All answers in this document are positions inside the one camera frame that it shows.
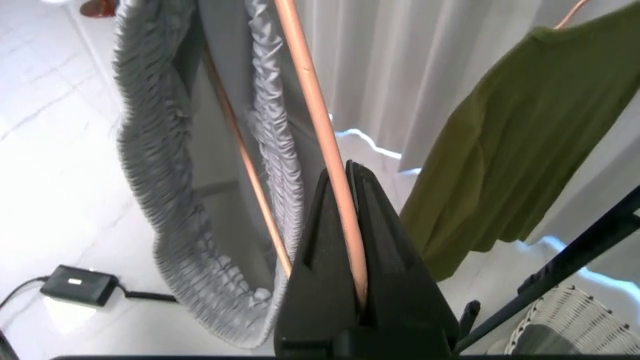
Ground pink clothes hanger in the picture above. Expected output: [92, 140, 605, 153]
[201, 0, 370, 309]
[553, 0, 591, 30]

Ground black clothes rack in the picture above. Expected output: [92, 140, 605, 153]
[452, 184, 640, 356]

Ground white laundry basket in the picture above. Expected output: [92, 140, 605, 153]
[503, 284, 640, 357]

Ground pale grey shorts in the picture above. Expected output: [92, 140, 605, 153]
[112, 0, 334, 350]

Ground black power adapter with cable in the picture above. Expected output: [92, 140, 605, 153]
[0, 263, 179, 311]

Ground white curtain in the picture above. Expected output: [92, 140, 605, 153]
[294, 0, 640, 281]

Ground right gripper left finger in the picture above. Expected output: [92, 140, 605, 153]
[273, 168, 362, 357]

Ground green shirt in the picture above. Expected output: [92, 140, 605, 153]
[398, 2, 640, 283]

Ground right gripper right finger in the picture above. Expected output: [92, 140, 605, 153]
[346, 160, 460, 357]

